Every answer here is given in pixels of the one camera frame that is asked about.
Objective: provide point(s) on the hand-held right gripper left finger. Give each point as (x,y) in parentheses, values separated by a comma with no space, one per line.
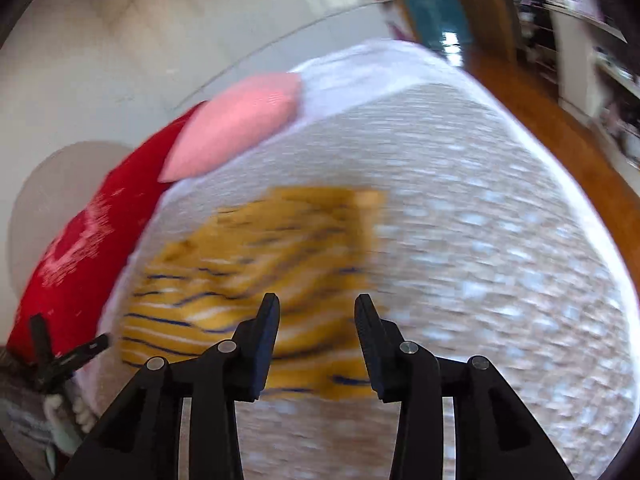
(264,345)

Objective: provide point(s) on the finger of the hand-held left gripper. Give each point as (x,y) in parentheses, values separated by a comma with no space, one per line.
(39,335)
(85,351)

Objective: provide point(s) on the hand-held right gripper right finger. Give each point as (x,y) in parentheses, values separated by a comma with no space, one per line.
(366,335)

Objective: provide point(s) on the yellow striped knit sweater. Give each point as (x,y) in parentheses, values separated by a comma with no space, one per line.
(250,240)

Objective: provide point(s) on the shoe rack with clothes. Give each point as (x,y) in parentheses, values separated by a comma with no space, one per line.
(535,25)

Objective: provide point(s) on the grey checkered cloth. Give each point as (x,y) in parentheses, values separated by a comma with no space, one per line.
(20,410)

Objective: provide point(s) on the red floral pillow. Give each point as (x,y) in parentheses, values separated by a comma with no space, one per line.
(85,260)

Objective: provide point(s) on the beige heart-patterned bedspread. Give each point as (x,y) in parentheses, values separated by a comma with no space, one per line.
(475,260)

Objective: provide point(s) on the pink pillow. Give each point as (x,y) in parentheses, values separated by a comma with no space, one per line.
(230,125)

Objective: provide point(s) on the white bed sheet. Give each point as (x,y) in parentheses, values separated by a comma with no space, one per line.
(360,70)

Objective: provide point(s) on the teal glass door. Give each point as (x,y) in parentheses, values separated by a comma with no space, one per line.
(430,10)

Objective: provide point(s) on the glossy white wardrobe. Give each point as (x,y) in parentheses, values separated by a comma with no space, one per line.
(200,20)

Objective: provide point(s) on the white shelf desk unit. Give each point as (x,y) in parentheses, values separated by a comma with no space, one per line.
(575,60)

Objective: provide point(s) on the wooden door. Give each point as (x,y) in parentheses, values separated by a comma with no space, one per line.
(485,0)

